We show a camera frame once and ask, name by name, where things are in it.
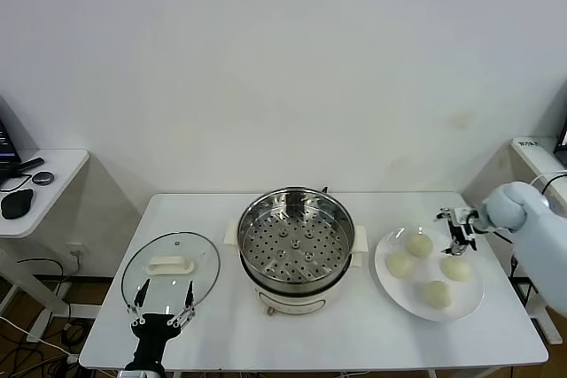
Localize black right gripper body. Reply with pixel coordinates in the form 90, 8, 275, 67
449, 209, 483, 240

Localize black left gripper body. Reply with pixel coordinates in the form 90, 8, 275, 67
131, 313, 183, 364

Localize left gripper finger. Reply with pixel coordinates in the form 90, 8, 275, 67
126, 279, 151, 326
167, 280, 198, 329

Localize white steamed baozi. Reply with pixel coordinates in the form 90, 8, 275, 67
440, 257, 471, 282
406, 233, 433, 258
421, 280, 453, 310
385, 252, 416, 281

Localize glass lid with cream handle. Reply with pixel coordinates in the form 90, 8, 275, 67
120, 230, 221, 320

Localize stainless steel steamer basket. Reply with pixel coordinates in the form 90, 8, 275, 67
237, 186, 356, 293

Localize white round plate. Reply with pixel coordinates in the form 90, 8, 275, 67
374, 226, 485, 323

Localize white side table with label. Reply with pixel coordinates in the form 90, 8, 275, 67
512, 136, 567, 346

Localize cream electric cooker pot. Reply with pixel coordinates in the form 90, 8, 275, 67
224, 216, 369, 318

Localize dark laptop screen edge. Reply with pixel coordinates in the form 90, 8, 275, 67
553, 116, 567, 160

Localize white side table with mouse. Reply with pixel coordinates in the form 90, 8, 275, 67
0, 149, 90, 343

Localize black computer mouse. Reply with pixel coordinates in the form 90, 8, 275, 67
0, 189, 35, 220

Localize black remote stick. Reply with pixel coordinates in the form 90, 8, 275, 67
16, 157, 45, 172

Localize black laptop with lit screen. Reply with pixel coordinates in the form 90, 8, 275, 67
0, 96, 24, 184

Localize black floor cable bundle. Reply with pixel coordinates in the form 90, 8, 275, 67
0, 320, 89, 378

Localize white wall outlet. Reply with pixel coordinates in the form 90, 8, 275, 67
66, 243, 87, 273

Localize white hanging cable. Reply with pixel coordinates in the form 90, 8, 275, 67
528, 172, 567, 197

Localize black looped floor cable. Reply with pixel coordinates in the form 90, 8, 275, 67
17, 258, 74, 284

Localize white floor cable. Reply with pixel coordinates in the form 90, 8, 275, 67
0, 315, 82, 359

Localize thin black desk cable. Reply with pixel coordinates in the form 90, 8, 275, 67
0, 173, 32, 194

